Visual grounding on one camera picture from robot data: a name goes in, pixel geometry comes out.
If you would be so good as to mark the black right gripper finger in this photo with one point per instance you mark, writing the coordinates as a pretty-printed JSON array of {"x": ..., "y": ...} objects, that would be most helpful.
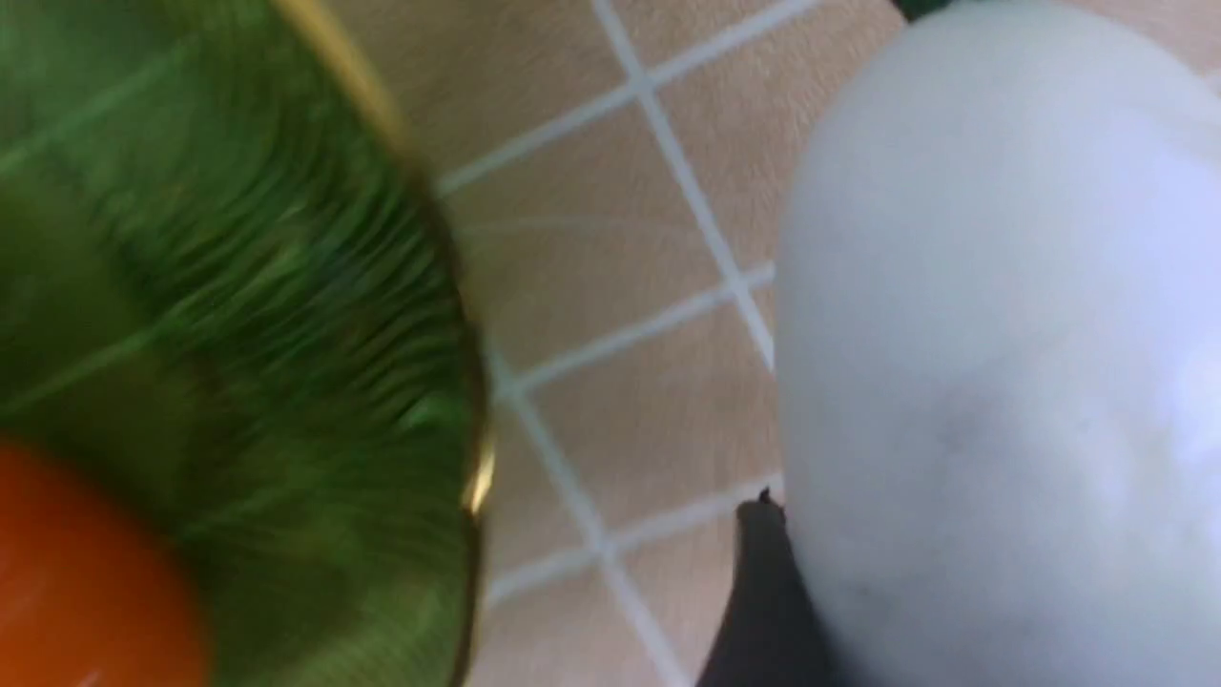
[{"x": 769, "y": 633}]

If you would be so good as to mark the white radish with green leaves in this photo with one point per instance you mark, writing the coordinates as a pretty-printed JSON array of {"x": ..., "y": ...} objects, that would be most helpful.
[{"x": 997, "y": 357}]

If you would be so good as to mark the orange persimmon with green leaf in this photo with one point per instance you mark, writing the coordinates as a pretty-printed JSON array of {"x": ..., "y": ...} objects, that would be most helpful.
[{"x": 89, "y": 595}]

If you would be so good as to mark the beige checkered tablecloth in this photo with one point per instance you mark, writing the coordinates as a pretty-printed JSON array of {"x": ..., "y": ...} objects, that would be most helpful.
[{"x": 619, "y": 173}]

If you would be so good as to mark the green glass leaf plate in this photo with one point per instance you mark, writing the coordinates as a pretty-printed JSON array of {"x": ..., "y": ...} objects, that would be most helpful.
[{"x": 231, "y": 298}]

